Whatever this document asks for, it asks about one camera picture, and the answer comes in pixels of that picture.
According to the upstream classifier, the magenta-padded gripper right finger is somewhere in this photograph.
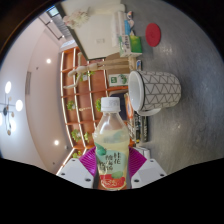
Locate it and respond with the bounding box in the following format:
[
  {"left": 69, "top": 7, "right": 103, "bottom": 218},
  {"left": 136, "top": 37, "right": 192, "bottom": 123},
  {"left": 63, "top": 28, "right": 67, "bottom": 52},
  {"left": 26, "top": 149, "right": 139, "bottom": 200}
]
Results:
[{"left": 128, "top": 146, "right": 168, "bottom": 190}]

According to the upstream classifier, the white mug with triangle pattern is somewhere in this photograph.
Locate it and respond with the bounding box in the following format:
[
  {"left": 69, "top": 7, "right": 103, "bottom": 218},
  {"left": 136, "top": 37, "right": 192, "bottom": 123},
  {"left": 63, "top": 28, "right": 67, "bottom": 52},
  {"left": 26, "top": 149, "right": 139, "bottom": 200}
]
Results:
[{"left": 127, "top": 69, "right": 183, "bottom": 117}]

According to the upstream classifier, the white ceramic vase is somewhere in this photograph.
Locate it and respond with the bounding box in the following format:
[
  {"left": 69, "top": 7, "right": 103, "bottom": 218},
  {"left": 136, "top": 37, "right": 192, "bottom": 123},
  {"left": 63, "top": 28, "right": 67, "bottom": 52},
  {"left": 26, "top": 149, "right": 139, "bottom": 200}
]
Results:
[{"left": 87, "top": 7, "right": 116, "bottom": 17}]

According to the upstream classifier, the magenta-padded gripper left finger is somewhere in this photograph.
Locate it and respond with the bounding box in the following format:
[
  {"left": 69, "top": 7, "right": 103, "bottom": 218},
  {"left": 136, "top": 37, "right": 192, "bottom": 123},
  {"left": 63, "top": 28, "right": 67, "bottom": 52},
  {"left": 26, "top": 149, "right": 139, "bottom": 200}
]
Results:
[{"left": 57, "top": 146, "right": 98, "bottom": 190}]

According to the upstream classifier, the clear bottle with yellow drink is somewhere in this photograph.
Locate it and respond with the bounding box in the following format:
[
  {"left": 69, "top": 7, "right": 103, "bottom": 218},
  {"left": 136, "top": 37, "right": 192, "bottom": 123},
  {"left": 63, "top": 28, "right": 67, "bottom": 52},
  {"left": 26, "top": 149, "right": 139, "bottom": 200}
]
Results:
[{"left": 92, "top": 96, "right": 131, "bottom": 192}]

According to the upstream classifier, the flat round red coaster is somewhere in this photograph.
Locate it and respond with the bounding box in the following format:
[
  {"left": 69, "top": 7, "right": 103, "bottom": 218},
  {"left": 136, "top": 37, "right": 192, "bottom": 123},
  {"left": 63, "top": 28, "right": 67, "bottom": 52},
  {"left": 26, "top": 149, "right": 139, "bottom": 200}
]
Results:
[{"left": 145, "top": 22, "right": 162, "bottom": 48}]

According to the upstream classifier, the window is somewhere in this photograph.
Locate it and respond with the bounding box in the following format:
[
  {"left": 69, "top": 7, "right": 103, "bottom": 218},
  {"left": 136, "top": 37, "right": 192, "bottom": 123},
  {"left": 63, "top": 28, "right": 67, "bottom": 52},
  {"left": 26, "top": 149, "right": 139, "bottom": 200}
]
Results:
[{"left": 46, "top": 5, "right": 61, "bottom": 18}]

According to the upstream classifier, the stack of dark books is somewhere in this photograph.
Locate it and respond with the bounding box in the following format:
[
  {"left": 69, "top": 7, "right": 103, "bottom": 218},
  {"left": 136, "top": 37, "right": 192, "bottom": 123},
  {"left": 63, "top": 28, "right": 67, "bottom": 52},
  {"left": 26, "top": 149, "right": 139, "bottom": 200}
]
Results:
[{"left": 124, "top": 93, "right": 150, "bottom": 144}]

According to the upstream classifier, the brown wooden shelf unit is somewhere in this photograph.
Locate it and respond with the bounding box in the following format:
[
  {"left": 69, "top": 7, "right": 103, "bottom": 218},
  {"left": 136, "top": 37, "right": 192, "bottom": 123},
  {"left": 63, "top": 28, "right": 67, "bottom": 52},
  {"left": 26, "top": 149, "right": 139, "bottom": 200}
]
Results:
[{"left": 55, "top": 46, "right": 148, "bottom": 174}]

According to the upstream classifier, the grey curtain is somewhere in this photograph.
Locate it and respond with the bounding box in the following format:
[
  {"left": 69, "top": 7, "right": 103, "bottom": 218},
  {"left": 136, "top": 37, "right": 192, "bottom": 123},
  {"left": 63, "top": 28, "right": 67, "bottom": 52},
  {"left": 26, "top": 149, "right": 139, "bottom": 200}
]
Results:
[{"left": 53, "top": 14, "right": 73, "bottom": 38}]

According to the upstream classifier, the branched ceiling lamp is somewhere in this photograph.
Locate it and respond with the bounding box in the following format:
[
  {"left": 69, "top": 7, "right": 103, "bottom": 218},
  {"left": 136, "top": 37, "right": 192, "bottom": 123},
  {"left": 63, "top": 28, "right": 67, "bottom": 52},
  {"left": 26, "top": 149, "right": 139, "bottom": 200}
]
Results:
[{"left": 0, "top": 80, "right": 24, "bottom": 136}]

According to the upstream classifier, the ceiling air vent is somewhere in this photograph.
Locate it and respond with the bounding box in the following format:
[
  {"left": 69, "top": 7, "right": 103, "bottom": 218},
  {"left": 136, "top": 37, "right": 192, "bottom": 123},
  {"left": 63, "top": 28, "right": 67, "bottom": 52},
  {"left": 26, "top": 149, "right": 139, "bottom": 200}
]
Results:
[{"left": 24, "top": 70, "right": 33, "bottom": 96}]

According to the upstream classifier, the green and white box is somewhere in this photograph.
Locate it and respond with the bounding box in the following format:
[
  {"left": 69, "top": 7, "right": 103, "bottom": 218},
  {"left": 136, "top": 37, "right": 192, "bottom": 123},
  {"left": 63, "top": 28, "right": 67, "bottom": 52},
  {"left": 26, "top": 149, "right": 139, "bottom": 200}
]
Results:
[{"left": 118, "top": 34, "right": 144, "bottom": 58}]

